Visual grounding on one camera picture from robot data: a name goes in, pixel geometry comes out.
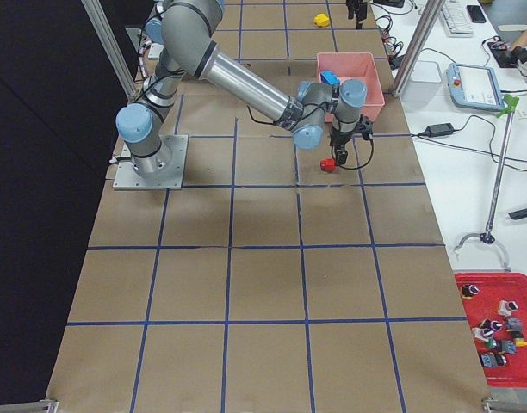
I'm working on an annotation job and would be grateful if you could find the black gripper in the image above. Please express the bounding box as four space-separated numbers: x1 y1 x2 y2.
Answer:
346 0 367 20
330 122 360 164

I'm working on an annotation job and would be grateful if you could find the blue three-stud toy block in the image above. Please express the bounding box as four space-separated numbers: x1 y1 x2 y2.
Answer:
319 70 340 85

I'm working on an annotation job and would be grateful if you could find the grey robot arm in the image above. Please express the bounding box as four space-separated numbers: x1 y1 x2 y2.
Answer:
115 0 373 177

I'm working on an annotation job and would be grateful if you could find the white square device box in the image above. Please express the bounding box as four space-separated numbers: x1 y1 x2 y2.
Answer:
401 60 442 110

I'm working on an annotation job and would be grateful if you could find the red toy block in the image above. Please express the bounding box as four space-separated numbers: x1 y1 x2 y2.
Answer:
319 157 337 173

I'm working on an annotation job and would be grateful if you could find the yellow two-stud toy block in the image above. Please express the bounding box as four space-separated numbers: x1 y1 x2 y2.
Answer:
313 13 330 28

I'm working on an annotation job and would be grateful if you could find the white keyboard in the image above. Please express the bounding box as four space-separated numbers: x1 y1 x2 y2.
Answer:
441 0 474 37

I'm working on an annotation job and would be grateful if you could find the black power adapter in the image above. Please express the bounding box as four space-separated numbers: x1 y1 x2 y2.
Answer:
424 123 456 138

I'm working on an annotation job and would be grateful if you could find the black smartphone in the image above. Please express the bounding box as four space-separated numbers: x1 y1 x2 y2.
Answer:
466 5 487 24

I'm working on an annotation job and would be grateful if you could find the blue teach pendant tablet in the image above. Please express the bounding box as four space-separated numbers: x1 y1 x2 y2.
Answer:
446 63 505 112

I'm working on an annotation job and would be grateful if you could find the red tray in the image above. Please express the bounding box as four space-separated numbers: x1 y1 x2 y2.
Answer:
456 272 527 388

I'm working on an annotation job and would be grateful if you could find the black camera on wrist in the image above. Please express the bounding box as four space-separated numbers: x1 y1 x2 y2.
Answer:
355 114 373 141

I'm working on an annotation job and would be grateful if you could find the aluminium frame post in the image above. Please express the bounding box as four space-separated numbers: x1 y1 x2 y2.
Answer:
391 0 445 97

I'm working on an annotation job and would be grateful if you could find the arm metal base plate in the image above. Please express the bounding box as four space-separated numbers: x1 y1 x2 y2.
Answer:
113 135 189 190

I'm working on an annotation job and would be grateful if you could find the green handled reach grabber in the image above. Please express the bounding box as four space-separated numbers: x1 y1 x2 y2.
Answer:
453 94 521 272

